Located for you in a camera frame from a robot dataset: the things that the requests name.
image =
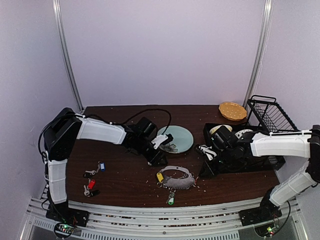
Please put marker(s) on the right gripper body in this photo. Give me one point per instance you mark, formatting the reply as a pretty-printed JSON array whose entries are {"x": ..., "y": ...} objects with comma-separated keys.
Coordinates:
[{"x": 210, "y": 163}]

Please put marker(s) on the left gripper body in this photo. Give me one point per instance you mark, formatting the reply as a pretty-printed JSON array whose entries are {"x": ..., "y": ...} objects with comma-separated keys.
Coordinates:
[{"x": 153, "y": 159}]

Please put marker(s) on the yellow key tag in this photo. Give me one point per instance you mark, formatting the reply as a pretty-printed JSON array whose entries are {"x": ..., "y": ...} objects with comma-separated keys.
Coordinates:
[{"x": 160, "y": 177}]

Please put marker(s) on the grey leather key holder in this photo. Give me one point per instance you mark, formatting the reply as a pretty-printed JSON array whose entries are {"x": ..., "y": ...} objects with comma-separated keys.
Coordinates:
[{"x": 183, "y": 182}]

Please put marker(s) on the green key tag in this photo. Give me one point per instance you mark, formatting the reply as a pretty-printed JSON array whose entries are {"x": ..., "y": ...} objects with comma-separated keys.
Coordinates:
[{"x": 171, "y": 198}]

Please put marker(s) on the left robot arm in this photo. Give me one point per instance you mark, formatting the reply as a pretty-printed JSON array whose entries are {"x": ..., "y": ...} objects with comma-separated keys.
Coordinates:
[{"x": 60, "y": 135}]

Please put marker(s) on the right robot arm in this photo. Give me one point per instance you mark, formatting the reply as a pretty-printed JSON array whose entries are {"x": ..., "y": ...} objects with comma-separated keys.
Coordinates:
[{"x": 305, "y": 144}]

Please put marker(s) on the light blue flower plate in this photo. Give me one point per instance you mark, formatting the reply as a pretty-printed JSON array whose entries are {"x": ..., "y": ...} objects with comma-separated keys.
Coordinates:
[{"x": 182, "y": 141}]

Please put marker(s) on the blue key tag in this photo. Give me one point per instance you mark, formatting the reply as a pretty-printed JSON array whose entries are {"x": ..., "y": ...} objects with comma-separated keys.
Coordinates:
[{"x": 101, "y": 166}]

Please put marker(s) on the orange dotted plate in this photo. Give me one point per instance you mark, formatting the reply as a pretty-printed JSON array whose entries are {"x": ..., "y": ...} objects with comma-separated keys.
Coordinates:
[{"x": 232, "y": 111}]

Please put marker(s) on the red key tag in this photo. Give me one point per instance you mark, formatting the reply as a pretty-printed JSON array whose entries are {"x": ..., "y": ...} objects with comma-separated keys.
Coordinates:
[{"x": 91, "y": 184}]

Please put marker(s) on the black key tag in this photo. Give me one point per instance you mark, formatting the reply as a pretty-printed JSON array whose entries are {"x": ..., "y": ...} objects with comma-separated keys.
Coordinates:
[{"x": 94, "y": 193}]

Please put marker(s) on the silver key near black tag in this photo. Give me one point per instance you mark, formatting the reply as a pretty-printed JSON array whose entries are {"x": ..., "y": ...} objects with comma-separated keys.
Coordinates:
[{"x": 86, "y": 191}]

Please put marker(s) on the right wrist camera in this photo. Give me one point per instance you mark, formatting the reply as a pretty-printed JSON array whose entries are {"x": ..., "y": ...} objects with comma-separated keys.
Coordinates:
[{"x": 206, "y": 151}]

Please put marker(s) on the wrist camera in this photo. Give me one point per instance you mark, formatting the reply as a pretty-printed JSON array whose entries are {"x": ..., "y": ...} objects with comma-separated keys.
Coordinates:
[
  {"x": 161, "y": 139},
  {"x": 206, "y": 151}
]

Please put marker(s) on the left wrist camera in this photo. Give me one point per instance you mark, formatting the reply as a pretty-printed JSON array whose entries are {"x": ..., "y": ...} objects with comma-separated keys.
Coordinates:
[{"x": 161, "y": 139}]

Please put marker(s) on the black wire dish rack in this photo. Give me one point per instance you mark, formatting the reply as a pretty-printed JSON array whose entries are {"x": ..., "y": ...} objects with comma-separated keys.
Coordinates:
[{"x": 235, "y": 158}]

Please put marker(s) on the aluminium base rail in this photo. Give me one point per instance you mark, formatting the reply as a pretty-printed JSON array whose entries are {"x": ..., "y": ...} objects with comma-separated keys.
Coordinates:
[{"x": 206, "y": 222}]

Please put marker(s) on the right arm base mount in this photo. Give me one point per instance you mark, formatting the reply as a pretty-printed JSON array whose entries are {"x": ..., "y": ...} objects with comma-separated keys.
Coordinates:
[{"x": 266, "y": 220}]

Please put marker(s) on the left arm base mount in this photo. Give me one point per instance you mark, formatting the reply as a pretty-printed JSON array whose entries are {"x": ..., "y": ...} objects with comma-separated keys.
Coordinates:
[{"x": 68, "y": 219}]

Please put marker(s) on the right aluminium post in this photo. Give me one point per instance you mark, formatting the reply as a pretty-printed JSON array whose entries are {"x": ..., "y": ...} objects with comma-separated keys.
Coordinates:
[{"x": 261, "y": 47}]

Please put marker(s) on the aluminium post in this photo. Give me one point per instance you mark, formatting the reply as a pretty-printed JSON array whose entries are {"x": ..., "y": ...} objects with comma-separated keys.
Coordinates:
[
  {"x": 65, "y": 53},
  {"x": 261, "y": 47}
]

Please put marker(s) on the left aluminium post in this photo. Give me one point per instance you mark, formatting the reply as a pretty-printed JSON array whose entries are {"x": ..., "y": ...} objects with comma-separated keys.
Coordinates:
[{"x": 65, "y": 53}]

